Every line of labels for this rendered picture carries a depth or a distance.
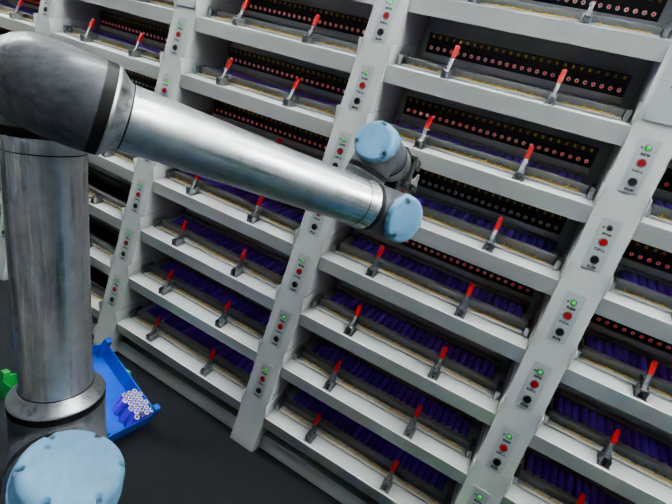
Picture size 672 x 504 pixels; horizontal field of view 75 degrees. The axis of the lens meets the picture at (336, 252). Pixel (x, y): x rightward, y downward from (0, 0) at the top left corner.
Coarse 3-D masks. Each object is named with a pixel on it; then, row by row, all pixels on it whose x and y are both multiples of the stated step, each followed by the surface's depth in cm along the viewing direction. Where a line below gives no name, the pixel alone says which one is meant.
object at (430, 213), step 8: (424, 208) 122; (424, 216) 121; (432, 216) 122; (440, 216) 121; (448, 216) 120; (448, 224) 120; (456, 224) 119; (464, 224) 118; (472, 224) 118; (472, 232) 118; (480, 232) 117; (488, 232) 116; (496, 240) 115; (504, 240) 114; (512, 240) 114; (512, 248) 114; (520, 248) 113; (528, 248) 112; (536, 248) 112; (536, 256) 111; (544, 256) 111; (552, 256) 110
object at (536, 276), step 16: (432, 192) 131; (480, 208) 126; (432, 224) 119; (512, 224) 123; (528, 224) 121; (416, 240) 118; (432, 240) 116; (448, 240) 114; (464, 240) 114; (464, 256) 113; (480, 256) 111; (496, 256) 109; (512, 256) 111; (528, 256) 113; (560, 256) 109; (496, 272) 111; (512, 272) 109; (528, 272) 107; (544, 272) 106; (560, 272) 106; (544, 288) 106
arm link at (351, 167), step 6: (354, 162) 90; (360, 162) 90; (348, 168) 91; (354, 168) 90; (360, 168) 89; (366, 168) 89; (354, 174) 90; (360, 174) 89; (366, 174) 89; (372, 174) 90; (378, 174) 90; (372, 180) 90; (378, 180) 90; (384, 180) 92
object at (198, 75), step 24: (192, 72) 150; (216, 72) 148; (240, 72) 155; (264, 72) 153; (288, 72) 148; (312, 72) 144; (216, 96) 142; (240, 96) 138; (264, 96) 139; (288, 96) 132; (312, 96) 144; (336, 96) 142; (288, 120) 132; (312, 120) 128
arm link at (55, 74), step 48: (0, 48) 49; (48, 48) 49; (0, 96) 49; (48, 96) 48; (96, 96) 49; (144, 96) 54; (96, 144) 52; (144, 144) 55; (192, 144) 57; (240, 144) 61; (288, 192) 67; (336, 192) 71; (384, 192) 77
